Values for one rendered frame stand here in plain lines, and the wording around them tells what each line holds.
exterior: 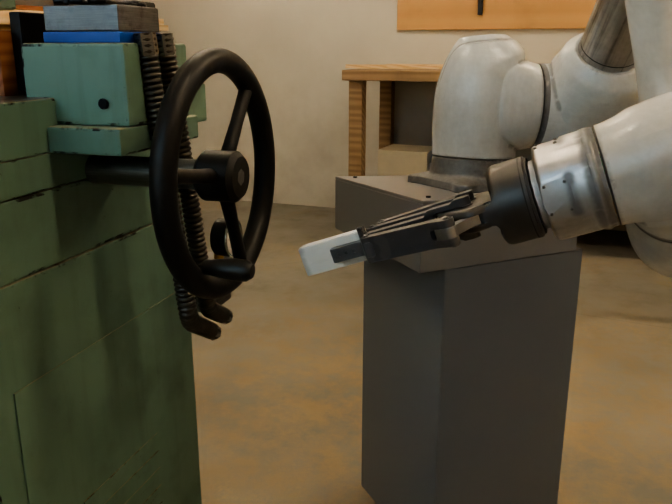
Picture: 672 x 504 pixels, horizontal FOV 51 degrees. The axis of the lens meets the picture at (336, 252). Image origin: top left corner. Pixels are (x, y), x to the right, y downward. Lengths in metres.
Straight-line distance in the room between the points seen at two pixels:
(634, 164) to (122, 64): 0.53
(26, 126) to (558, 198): 0.55
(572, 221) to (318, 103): 3.77
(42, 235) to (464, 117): 0.74
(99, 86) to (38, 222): 0.17
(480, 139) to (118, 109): 0.68
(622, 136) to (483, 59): 0.70
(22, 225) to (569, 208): 0.56
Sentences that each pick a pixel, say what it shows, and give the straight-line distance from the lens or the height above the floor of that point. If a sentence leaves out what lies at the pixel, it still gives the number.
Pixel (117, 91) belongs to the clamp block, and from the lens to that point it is 0.83.
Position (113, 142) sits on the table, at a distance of 0.82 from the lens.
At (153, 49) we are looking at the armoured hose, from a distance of 0.85.
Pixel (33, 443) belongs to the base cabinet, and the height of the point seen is 0.52.
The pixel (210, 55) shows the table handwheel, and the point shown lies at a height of 0.95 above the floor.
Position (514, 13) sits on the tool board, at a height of 1.13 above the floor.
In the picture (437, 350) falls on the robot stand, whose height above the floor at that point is 0.45.
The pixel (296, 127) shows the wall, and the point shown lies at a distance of 4.42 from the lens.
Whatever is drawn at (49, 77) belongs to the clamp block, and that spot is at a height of 0.92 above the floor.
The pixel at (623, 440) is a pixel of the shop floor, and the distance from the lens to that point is 1.99.
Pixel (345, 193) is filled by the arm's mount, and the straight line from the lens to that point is 1.39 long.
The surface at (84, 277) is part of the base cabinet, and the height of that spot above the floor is 0.68.
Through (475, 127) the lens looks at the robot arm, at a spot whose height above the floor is 0.82.
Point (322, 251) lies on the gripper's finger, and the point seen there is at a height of 0.76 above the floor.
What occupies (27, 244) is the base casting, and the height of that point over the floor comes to 0.75.
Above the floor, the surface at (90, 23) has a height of 0.98.
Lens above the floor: 0.95
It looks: 16 degrees down
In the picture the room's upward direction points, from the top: straight up
